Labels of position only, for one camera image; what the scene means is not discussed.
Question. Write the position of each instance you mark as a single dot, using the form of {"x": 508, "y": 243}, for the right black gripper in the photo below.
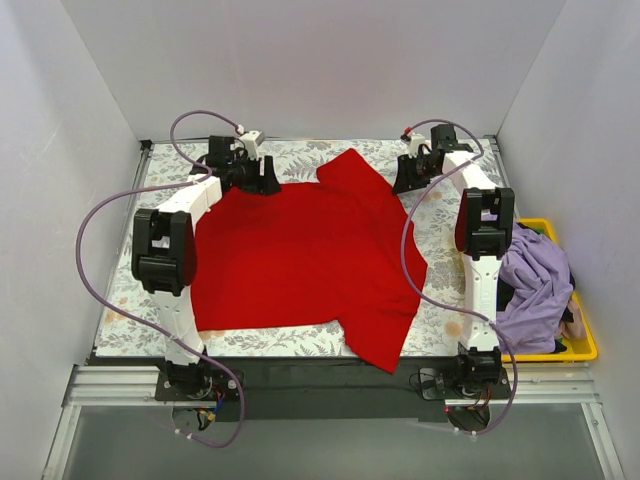
{"x": 413, "y": 167}

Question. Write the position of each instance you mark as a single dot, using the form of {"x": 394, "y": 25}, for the yellow plastic bin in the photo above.
{"x": 565, "y": 349}

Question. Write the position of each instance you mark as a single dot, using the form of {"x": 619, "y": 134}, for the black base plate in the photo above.
{"x": 314, "y": 389}

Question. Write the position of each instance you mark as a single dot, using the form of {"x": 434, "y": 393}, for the lilac t shirt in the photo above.
{"x": 538, "y": 271}

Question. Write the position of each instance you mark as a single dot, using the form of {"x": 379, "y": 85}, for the pink garment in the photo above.
{"x": 572, "y": 325}

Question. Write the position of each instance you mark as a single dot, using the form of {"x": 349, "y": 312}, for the aluminium frame rail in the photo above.
{"x": 538, "y": 383}

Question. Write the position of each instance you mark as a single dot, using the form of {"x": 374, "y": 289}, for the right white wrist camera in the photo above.
{"x": 413, "y": 141}

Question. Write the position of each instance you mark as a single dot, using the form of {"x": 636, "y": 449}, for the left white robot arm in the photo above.
{"x": 164, "y": 255}

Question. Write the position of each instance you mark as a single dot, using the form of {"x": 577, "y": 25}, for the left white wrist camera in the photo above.
{"x": 251, "y": 141}

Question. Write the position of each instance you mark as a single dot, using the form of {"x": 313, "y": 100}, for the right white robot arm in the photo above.
{"x": 482, "y": 235}

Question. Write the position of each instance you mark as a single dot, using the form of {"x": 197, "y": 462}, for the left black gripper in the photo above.
{"x": 257, "y": 176}

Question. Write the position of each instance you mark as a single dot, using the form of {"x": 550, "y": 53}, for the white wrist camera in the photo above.
{"x": 251, "y": 141}
{"x": 413, "y": 141}

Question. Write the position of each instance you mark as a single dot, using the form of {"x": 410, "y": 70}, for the red t shirt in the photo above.
{"x": 339, "y": 248}

